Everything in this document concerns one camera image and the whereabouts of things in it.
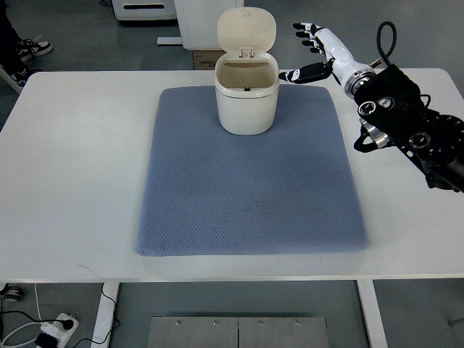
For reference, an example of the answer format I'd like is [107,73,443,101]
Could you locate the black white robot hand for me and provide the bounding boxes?
[278,22,375,98]

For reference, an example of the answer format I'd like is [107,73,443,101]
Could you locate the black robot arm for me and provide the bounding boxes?
[354,36,463,192]

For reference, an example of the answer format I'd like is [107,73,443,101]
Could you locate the cream trash bin with lid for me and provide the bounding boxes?
[215,7,279,136]

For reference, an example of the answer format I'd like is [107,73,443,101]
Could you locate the cardboard box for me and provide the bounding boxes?
[192,50,225,70]

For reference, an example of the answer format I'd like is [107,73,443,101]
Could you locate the white cabinet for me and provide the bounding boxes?
[157,0,244,51]

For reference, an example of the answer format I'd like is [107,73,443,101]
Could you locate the blue quilted mat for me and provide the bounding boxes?
[136,85,368,257]

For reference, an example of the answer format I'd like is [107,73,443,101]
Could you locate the white appliance with slot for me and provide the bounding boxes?
[112,0,177,21]

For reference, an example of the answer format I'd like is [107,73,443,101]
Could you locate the right white table leg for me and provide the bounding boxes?
[357,280,388,348]

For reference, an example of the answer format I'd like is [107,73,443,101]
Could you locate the white table leg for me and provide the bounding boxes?
[357,280,388,348]
[91,281,120,348]

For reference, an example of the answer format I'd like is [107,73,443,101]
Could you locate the black white sneaker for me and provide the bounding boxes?
[15,39,54,62]

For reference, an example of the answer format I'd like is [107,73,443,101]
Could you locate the person legs in black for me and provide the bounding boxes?
[1,1,27,75]

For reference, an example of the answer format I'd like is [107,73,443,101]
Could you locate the left white table leg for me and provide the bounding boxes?
[91,281,120,348]

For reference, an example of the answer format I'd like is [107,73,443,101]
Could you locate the white power strip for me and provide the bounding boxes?
[41,313,79,347]

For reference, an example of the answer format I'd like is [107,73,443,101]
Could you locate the caster wheel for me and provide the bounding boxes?
[0,283,23,302]

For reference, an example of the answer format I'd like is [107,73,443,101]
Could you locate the black power cable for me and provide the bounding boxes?
[0,283,120,348]

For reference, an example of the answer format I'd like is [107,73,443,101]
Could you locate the white power cable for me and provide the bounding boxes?
[0,283,59,348]

